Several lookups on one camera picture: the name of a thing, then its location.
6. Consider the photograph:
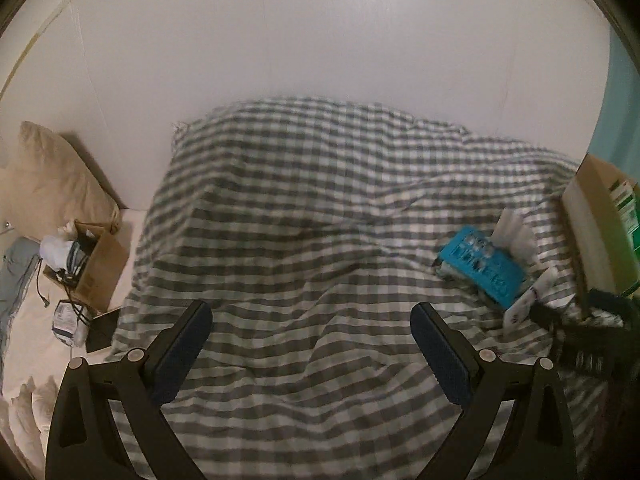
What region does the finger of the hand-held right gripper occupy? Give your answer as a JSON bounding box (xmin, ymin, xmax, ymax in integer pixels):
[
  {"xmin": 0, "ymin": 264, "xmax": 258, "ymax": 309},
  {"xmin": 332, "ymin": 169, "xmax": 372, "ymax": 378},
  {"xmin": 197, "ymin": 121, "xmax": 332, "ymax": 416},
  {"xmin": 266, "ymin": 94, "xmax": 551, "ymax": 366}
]
[
  {"xmin": 529, "ymin": 303, "xmax": 620, "ymax": 379},
  {"xmin": 587, "ymin": 287, "xmax": 633, "ymax": 318}
]

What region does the beige pillow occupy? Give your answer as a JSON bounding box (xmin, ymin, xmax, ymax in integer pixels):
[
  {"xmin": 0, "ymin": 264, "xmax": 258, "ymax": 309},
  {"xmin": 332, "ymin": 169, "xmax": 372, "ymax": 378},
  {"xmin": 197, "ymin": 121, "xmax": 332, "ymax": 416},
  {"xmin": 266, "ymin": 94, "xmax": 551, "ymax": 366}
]
[{"xmin": 4, "ymin": 121, "xmax": 124, "ymax": 234}]

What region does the black flat case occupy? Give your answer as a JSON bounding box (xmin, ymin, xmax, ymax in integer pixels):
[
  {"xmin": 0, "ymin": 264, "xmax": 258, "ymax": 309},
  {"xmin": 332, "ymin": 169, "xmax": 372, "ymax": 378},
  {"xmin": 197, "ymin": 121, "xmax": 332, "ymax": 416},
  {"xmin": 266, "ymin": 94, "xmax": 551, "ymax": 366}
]
[{"xmin": 86, "ymin": 308, "xmax": 121, "ymax": 354}]

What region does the white fluffy cloth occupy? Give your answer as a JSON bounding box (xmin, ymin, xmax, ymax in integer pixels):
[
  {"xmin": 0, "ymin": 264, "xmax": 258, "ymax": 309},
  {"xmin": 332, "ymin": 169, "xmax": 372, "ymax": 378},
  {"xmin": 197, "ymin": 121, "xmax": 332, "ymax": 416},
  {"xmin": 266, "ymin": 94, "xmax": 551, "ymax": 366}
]
[{"xmin": 0, "ymin": 375, "xmax": 62, "ymax": 467}]

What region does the grey white checkered blanket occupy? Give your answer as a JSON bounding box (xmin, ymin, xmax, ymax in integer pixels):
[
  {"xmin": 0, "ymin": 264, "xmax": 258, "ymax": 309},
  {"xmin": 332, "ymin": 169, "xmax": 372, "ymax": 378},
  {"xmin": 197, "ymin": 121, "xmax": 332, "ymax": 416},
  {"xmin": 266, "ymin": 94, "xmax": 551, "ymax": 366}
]
[{"xmin": 112, "ymin": 95, "xmax": 621, "ymax": 480}]

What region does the white sachet strip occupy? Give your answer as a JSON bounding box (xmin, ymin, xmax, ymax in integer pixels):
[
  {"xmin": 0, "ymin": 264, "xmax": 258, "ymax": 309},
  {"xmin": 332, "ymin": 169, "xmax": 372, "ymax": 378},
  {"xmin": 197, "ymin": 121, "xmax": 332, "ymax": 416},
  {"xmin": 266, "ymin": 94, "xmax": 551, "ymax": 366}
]
[{"xmin": 502, "ymin": 266, "xmax": 559, "ymax": 341}]

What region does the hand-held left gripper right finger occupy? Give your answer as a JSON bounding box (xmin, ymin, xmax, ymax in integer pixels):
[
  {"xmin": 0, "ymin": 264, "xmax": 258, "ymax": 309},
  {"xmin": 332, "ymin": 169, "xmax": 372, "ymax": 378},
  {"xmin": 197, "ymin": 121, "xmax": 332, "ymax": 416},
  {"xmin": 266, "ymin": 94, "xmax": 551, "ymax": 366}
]
[{"xmin": 410, "ymin": 302, "xmax": 579, "ymax": 480}]

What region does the large brown cardboard box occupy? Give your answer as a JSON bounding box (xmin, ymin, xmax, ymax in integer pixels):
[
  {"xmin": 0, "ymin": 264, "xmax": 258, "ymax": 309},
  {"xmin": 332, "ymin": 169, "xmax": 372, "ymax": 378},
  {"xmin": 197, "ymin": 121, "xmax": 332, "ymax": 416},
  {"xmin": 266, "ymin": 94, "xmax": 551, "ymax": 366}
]
[{"xmin": 561, "ymin": 154, "xmax": 640, "ymax": 307}]

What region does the white sachet bundle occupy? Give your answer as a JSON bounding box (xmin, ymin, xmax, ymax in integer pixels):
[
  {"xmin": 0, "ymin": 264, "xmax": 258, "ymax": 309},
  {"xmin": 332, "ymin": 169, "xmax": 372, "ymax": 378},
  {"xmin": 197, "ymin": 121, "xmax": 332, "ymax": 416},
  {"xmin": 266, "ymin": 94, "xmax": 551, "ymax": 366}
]
[{"xmin": 492, "ymin": 208, "xmax": 537, "ymax": 262}]

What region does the black cable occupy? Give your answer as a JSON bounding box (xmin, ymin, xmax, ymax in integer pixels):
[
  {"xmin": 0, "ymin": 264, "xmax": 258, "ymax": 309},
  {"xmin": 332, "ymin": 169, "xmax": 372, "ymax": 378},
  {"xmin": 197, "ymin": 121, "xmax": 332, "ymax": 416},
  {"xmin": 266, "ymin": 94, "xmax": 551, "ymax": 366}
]
[{"xmin": 54, "ymin": 266, "xmax": 92, "ymax": 333}]

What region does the blue patterned box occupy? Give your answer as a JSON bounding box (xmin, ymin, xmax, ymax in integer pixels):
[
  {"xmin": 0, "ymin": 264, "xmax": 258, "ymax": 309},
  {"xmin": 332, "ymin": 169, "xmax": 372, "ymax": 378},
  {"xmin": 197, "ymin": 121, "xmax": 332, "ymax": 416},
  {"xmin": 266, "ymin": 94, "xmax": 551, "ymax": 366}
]
[{"xmin": 434, "ymin": 226, "xmax": 530, "ymax": 311}]

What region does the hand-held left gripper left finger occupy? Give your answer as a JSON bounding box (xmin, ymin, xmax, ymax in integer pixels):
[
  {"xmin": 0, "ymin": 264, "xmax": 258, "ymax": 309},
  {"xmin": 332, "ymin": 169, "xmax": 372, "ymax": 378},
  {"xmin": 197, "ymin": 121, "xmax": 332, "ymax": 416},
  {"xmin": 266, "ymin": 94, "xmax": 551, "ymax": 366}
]
[{"xmin": 45, "ymin": 300, "xmax": 214, "ymax": 480}]

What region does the white crumpled cloth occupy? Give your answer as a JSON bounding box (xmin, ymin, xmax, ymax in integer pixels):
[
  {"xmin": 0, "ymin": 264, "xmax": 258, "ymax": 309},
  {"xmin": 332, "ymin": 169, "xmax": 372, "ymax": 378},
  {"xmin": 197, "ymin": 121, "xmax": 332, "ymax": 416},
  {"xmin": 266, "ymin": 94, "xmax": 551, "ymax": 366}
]
[{"xmin": 40, "ymin": 225, "xmax": 84, "ymax": 267}]

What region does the white plastic packet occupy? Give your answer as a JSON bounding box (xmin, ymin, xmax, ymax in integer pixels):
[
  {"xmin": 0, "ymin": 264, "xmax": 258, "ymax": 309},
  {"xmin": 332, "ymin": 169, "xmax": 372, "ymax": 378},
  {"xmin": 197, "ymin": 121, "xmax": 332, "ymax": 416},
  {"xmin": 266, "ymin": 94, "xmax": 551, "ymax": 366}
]
[{"xmin": 52, "ymin": 299, "xmax": 94, "ymax": 347}]

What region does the green white carton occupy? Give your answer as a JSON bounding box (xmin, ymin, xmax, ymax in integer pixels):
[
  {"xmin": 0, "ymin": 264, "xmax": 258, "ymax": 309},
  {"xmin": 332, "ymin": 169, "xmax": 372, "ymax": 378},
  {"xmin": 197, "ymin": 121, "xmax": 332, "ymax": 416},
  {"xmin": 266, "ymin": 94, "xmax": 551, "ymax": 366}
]
[{"xmin": 607, "ymin": 177, "xmax": 640, "ymax": 297}]

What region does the blue grey cloth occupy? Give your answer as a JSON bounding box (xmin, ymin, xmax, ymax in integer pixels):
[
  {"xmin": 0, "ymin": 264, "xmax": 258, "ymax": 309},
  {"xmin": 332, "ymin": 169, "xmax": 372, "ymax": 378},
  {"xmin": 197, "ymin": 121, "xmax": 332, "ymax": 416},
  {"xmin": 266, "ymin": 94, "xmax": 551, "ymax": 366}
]
[{"xmin": 0, "ymin": 237, "xmax": 44, "ymax": 357}]

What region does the small brown cardboard box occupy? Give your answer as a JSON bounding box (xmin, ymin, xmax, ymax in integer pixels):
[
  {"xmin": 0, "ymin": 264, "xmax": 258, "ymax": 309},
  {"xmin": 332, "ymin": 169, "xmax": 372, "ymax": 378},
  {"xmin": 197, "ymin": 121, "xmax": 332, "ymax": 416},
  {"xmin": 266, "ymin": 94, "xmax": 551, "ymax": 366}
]
[{"xmin": 44, "ymin": 219, "xmax": 132, "ymax": 312}]

